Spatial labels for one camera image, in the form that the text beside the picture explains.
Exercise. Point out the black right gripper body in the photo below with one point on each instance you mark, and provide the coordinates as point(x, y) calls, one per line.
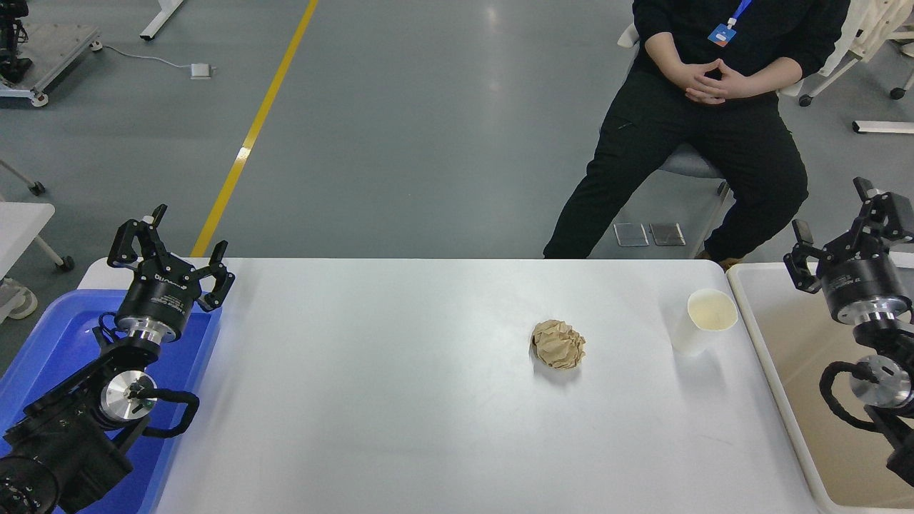
point(864, 285)

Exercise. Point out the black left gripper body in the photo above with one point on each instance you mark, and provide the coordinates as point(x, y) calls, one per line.
point(157, 300)

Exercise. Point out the white paper cup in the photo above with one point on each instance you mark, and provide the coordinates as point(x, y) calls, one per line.
point(689, 335)

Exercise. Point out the tan paper ball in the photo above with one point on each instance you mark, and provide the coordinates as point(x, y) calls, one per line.
point(558, 344)

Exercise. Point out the person's right forearm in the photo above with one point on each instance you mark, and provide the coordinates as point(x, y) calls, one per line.
point(660, 50)

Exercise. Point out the person's left forearm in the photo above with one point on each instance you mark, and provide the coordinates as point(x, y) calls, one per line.
point(778, 75)

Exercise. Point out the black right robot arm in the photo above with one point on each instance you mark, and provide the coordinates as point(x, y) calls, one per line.
point(882, 378)

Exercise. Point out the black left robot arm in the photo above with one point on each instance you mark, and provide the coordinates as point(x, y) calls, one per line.
point(64, 442)

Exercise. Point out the person's left hand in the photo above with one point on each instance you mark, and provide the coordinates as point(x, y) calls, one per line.
point(735, 86)

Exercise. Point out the person's right hand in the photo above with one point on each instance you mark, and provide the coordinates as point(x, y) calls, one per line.
point(696, 96)

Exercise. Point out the large pale plastic bin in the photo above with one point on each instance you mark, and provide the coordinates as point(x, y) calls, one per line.
point(800, 357)

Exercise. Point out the white floor bar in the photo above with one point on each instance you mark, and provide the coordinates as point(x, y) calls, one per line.
point(885, 127)

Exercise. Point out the blue plastic tray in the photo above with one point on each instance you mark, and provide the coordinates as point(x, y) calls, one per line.
point(57, 335)

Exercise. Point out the small white side table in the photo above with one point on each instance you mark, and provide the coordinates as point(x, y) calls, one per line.
point(18, 225)

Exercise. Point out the grey leg with caster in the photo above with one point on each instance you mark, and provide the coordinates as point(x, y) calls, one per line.
point(25, 178)

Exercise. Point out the white shoe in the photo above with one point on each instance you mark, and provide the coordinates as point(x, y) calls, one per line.
point(18, 300)

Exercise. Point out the dark grey floor plate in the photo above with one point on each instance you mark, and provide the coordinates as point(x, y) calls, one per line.
point(667, 234)

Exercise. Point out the grey and white chair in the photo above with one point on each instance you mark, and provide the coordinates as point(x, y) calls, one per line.
point(685, 164)

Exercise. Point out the silver floor plate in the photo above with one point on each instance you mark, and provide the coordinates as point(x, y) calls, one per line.
point(631, 235)

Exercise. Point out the white power adapter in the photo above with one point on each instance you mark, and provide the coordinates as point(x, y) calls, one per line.
point(201, 71)

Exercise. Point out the grey wheeled platform cart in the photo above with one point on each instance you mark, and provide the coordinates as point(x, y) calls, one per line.
point(57, 50)

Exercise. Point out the white table foot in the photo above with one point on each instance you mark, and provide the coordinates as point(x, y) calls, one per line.
point(161, 18)

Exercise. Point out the black machine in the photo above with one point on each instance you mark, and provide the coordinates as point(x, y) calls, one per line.
point(11, 43)

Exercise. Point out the white frame chair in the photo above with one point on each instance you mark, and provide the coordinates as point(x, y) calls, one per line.
point(867, 28)

